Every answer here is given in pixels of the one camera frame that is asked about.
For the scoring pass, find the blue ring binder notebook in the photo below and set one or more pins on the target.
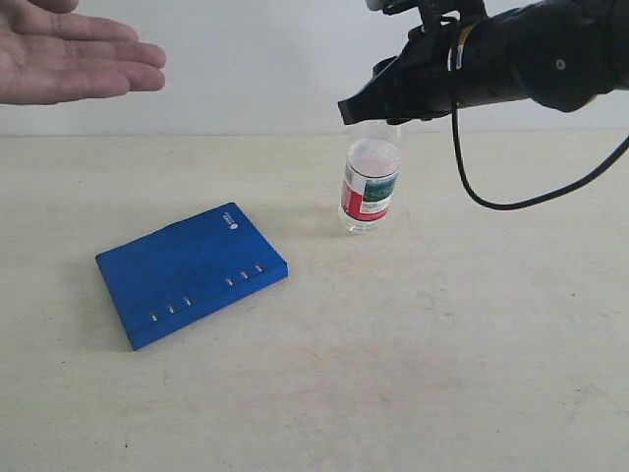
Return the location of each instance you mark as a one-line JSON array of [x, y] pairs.
[[187, 270]]

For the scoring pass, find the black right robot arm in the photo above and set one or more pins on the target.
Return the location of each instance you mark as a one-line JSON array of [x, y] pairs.
[[559, 54]]

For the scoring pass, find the clear water bottle red cap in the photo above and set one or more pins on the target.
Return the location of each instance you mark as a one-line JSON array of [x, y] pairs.
[[371, 172]]

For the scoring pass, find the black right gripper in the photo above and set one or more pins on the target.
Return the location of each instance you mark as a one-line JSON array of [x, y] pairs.
[[413, 85]]

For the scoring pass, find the person's open hand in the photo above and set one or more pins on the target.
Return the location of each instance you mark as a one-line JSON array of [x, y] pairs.
[[51, 54]]

